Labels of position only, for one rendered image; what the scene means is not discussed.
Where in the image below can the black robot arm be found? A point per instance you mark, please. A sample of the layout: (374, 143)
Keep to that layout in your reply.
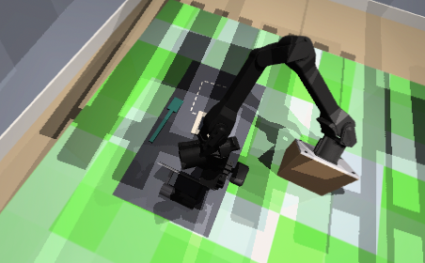
(299, 54)

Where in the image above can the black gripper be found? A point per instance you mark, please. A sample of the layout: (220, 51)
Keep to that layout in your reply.
(238, 173)

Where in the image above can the cream square tile with dark centre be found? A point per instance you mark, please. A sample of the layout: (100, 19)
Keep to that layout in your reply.
(198, 123)

